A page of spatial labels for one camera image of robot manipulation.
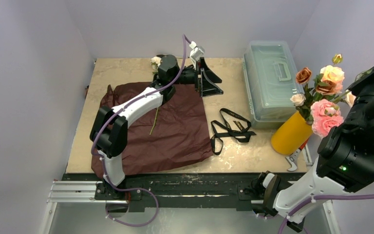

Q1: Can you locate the aluminium frame rail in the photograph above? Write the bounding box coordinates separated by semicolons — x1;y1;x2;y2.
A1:
47;180;272;205

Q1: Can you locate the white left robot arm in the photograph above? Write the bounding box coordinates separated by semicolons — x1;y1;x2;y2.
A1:
90;55;223;199

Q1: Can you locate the black printed ribbon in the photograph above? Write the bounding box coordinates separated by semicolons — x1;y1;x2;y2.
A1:
210;108;257;156

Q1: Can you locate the white flower stem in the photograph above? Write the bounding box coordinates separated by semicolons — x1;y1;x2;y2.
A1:
149;56;164;136

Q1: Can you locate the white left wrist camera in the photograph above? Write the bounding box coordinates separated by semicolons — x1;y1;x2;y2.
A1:
189;41;205;68

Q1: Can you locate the clear plastic storage box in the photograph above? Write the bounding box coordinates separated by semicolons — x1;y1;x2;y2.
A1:
243;40;302;129

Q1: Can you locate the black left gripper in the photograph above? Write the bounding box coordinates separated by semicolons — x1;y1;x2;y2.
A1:
170;58;223;97

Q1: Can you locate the brown orange flower stem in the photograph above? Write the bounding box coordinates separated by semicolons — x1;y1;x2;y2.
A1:
295;67;337;107

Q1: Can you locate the pink peony flower stem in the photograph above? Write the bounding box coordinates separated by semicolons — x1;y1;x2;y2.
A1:
310;99;344;138

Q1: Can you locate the small cream rose stem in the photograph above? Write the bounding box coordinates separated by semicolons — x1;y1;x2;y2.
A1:
290;94;306;111

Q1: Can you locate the black table edge rail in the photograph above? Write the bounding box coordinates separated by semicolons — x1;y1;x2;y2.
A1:
61;173;264;212

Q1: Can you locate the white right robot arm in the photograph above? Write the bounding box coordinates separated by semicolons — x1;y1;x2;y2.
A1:
254;67;374;232

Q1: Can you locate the yellow cylinder vase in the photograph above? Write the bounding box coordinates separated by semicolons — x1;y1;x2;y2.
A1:
271;112;313;155

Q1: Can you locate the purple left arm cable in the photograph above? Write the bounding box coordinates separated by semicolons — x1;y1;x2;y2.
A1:
91;34;192;227

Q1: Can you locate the dark red wrapping paper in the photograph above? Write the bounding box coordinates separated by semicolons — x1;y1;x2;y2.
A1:
91;81;213;179

